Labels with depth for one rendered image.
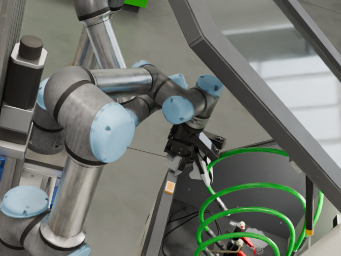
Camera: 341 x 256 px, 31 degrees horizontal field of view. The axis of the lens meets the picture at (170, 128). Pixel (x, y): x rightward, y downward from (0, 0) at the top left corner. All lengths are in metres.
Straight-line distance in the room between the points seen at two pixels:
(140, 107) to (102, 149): 0.60
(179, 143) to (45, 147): 0.50
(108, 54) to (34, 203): 0.49
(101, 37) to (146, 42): 3.15
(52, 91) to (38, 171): 0.85
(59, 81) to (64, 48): 3.22
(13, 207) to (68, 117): 0.38
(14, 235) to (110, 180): 2.00
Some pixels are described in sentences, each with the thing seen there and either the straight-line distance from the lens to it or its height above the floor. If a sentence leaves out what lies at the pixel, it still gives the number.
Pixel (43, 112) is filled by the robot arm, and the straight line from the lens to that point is 1.99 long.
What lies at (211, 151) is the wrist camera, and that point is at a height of 1.36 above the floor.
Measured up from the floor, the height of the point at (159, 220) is 0.95.
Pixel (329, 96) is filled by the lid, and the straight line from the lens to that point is 1.77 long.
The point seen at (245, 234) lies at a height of 1.30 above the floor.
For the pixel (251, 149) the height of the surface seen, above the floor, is 1.38.
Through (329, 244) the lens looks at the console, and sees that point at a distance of 1.49.
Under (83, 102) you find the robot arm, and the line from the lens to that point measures 1.28.
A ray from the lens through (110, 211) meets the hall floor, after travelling 3.41.
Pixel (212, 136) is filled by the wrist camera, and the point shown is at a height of 1.34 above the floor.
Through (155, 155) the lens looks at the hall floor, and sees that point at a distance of 3.84.
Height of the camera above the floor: 2.44
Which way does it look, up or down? 37 degrees down
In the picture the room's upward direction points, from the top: 22 degrees clockwise
